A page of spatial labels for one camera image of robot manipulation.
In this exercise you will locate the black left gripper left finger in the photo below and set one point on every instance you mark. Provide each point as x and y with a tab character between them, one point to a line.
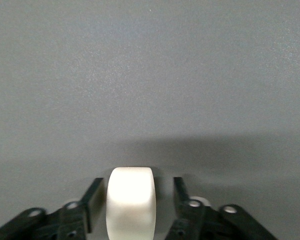
72	220

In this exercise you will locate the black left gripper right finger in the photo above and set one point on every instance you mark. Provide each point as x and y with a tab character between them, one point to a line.
197	220

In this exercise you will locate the white steamed bun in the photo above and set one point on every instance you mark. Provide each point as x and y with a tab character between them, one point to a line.
130	200

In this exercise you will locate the dark grey table mat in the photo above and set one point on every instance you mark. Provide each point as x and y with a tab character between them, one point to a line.
145	75

